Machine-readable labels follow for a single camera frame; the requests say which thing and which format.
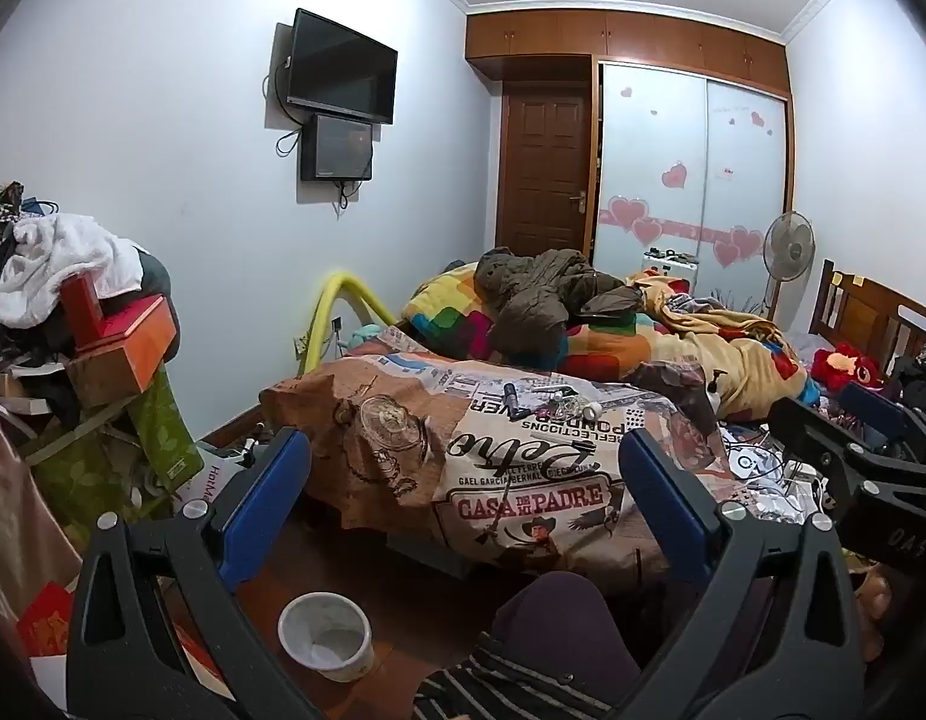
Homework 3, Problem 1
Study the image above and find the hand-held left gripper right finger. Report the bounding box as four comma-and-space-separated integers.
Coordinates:
605, 427, 869, 720

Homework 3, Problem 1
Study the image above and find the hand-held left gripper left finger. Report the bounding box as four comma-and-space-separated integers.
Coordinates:
67, 427, 321, 720

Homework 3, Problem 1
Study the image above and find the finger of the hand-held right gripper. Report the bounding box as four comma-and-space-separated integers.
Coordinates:
839, 382, 926, 451
769, 396, 926, 496

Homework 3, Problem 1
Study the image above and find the white plastic cup bin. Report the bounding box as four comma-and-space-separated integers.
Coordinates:
278, 592, 375, 683

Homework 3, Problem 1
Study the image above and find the red plush toy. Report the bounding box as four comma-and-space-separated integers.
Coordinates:
808, 343, 888, 391

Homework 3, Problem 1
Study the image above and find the wooden bed headboard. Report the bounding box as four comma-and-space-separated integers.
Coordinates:
808, 260, 926, 383

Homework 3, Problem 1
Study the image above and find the yellow cartoon blanket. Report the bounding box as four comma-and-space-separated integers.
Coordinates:
628, 274, 816, 421

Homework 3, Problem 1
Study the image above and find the newspaper print blanket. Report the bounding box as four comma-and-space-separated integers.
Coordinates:
259, 326, 741, 586

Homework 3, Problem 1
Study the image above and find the person's leg in purple pants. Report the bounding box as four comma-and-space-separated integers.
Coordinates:
489, 571, 644, 691

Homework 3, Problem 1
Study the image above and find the standing electric fan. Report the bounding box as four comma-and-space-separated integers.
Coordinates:
763, 211, 816, 320

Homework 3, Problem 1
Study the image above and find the yellow foam tube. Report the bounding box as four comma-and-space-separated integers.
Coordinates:
298, 274, 400, 376

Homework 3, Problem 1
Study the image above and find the brown cardboard box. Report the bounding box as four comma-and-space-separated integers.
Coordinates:
65, 349, 164, 407

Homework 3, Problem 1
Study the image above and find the orange box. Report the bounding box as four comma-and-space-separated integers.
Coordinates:
77, 294, 178, 376

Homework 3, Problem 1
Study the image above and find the small white cabinet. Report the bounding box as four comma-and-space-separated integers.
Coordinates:
643, 247, 700, 286

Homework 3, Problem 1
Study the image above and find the grey striped cloth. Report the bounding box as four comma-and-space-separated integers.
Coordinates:
414, 634, 621, 720

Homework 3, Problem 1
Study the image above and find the pile of dark clothes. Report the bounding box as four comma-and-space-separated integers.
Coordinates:
0, 184, 172, 421

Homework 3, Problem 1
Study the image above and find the brown padded jacket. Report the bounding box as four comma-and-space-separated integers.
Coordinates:
474, 246, 648, 361

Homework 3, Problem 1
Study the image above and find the pink curtain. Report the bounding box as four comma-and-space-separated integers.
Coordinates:
0, 382, 82, 616

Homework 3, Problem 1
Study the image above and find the red paper packet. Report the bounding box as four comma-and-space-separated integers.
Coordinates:
17, 581, 78, 661

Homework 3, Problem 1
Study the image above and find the colourful patchwork quilt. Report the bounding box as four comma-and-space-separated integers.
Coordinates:
401, 262, 704, 383

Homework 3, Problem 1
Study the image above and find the red box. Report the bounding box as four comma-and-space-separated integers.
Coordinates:
62, 274, 108, 350

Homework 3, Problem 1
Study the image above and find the white towel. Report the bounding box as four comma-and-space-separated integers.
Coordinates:
0, 214, 145, 327

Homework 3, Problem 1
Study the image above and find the brown wooden door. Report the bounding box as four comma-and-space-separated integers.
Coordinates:
500, 79, 593, 263

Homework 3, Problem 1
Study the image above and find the white wardrobe with pink hearts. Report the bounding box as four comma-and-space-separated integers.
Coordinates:
592, 56, 795, 323

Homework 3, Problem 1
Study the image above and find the wooden overhead cabinet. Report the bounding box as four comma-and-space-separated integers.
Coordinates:
465, 9, 792, 98

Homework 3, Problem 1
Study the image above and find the pile of white cables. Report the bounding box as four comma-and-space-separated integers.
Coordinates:
721, 427, 831, 526

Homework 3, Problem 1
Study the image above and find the wall mounted black television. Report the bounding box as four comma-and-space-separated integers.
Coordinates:
283, 9, 399, 126

